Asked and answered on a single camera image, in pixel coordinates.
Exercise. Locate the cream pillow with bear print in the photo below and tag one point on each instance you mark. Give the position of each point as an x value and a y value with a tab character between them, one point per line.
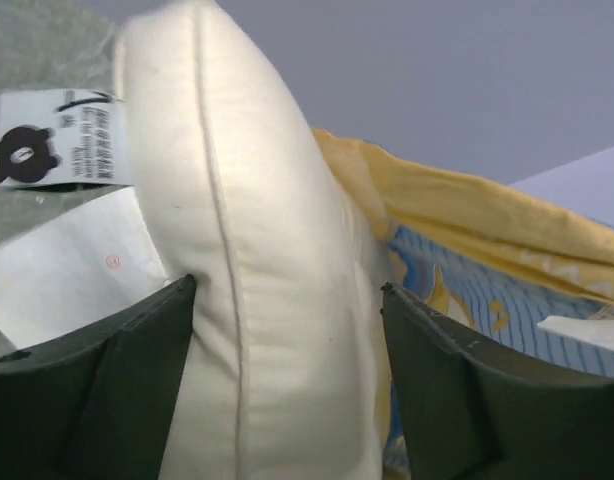
171	147

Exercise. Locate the yellow and blue pillowcase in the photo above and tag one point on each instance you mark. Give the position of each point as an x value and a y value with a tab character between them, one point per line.
532	276

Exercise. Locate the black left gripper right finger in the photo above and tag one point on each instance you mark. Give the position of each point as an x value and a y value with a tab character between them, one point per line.
474	409

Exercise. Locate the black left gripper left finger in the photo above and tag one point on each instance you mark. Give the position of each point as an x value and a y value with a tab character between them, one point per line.
98	402

